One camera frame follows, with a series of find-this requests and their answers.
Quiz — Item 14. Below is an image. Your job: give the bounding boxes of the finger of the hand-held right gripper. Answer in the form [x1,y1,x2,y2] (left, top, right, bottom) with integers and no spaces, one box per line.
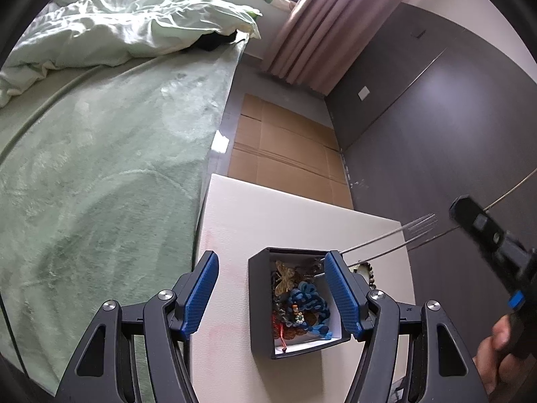
[450,194,509,258]

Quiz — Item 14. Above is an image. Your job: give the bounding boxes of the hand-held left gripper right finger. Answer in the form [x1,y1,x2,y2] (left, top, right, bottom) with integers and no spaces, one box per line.
[324,250,489,403]

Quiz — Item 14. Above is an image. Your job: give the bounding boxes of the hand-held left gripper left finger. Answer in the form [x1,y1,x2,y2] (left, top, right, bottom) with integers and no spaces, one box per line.
[54,250,219,403]

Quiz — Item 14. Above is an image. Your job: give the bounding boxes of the blue knotted cord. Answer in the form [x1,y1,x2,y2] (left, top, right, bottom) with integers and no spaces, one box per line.
[289,283,333,339]

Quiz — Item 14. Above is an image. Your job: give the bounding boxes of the bronze bead chain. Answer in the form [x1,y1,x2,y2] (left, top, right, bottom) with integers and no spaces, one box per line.
[354,261,377,291]

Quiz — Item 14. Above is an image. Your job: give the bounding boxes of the bronze butterfly brooch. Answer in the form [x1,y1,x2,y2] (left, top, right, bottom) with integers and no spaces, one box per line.
[275,260,303,297]

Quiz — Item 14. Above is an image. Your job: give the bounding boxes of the black square box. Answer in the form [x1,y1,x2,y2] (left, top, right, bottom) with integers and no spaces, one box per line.
[248,247,352,360]

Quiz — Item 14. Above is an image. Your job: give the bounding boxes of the red tassel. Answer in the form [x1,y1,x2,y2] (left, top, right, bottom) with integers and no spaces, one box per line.
[273,311,291,352]

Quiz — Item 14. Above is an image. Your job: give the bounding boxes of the silver metal hairpin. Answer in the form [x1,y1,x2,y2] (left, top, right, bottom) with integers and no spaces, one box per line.
[339,213,462,261]

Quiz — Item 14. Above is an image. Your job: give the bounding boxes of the person's right hand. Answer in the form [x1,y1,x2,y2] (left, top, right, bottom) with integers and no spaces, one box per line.
[473,317,515,396]

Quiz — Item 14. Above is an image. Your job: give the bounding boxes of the green bed sheet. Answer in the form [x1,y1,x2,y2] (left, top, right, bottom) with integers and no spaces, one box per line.
[0,36,252,392]

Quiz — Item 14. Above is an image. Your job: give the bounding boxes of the white bed base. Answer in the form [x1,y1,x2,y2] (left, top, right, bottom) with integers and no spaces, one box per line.
[195,130,230,261]

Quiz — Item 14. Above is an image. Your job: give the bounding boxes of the flat cardboard sheets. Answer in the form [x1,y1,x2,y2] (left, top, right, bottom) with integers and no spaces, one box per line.
[227,92,355,211]

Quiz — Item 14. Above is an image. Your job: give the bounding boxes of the pink curtain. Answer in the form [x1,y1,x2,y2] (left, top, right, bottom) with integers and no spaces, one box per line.
[261,0,404,95]

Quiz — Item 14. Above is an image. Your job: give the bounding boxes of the dark cloth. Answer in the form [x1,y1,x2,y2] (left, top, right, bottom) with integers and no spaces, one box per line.
[196,29,238,52]

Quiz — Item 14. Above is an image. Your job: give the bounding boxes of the light green duvet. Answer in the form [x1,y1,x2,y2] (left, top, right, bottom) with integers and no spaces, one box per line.
[0,0,261,108]

